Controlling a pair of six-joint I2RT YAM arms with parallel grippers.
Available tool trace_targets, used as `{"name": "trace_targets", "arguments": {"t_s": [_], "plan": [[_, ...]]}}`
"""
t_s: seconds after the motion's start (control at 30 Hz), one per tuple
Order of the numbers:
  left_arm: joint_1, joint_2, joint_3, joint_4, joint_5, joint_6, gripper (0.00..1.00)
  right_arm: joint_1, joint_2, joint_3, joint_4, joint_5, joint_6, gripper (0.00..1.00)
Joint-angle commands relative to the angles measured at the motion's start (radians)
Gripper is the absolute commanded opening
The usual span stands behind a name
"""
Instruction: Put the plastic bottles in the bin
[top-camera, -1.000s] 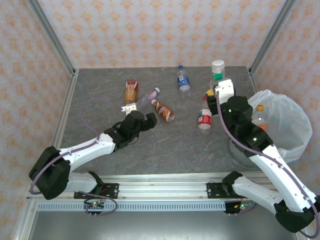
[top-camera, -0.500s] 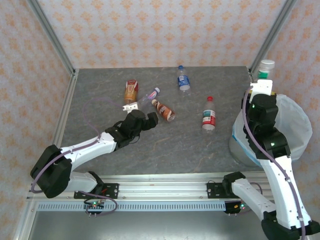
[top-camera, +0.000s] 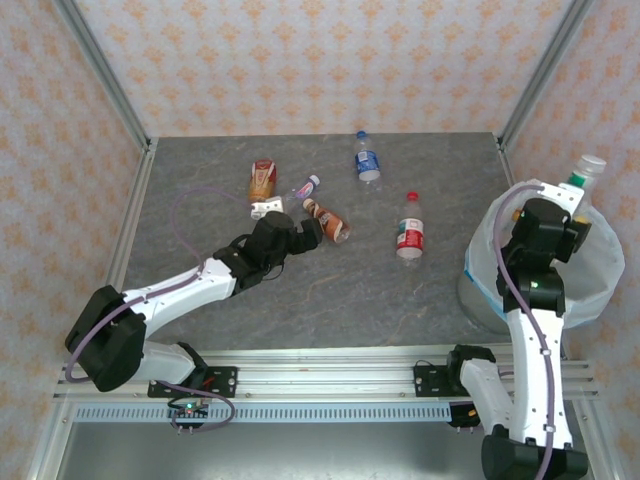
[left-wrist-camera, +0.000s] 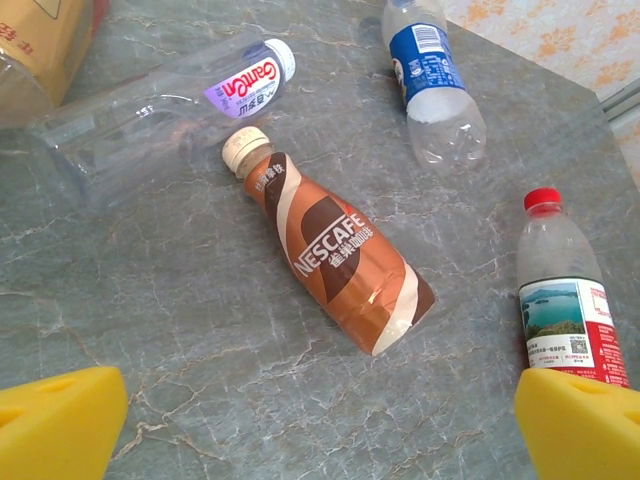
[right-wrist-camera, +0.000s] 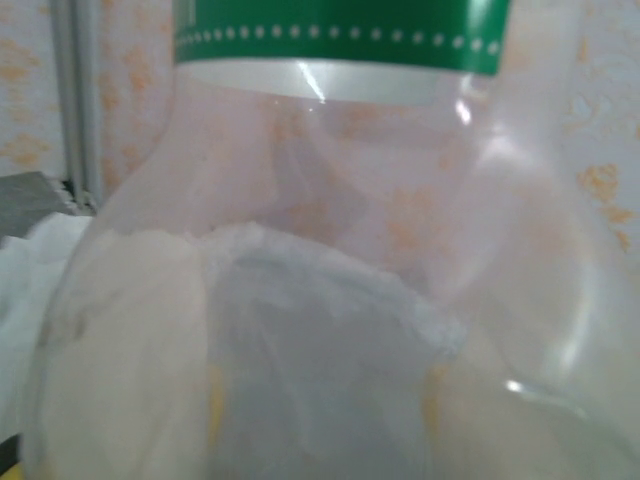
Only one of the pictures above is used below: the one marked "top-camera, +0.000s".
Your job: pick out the clear bottle purple label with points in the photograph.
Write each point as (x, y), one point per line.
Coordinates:
(306, 189)

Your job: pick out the green cap clear bottle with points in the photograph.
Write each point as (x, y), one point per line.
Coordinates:
(590, 170)

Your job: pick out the blue label water bottle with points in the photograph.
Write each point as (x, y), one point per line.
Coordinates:
(367, 162)

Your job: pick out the red cap water bottle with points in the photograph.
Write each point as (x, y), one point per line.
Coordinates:
(411, 235)

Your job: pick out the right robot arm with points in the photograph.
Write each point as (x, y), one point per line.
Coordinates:
(535, 360)

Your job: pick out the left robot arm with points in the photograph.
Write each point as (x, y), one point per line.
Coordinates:
(105, 340)

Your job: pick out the translucent plastic bin bag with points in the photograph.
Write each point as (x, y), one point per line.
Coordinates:
(600, 280)

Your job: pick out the brown chocolate drink bottle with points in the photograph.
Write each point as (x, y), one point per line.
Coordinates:
(330, 222)

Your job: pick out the small circuit board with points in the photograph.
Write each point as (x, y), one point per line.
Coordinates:
(190, 410)
(472, 414)

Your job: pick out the grey metal lower panel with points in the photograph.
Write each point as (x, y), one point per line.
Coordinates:
(300, 450)

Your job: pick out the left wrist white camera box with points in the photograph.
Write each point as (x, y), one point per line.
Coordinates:
(267, 206)

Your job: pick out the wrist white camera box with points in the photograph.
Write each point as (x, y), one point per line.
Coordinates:
(267, 206)
(560, 192)

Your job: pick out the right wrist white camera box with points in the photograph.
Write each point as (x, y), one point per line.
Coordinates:
(560, 192)

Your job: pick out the aluminium upright frame post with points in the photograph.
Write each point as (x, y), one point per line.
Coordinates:
(545, 65)
(100, 70)

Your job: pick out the aluminium lower frame bar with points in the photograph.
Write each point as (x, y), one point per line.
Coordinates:
(600, 445)
(47, 445)

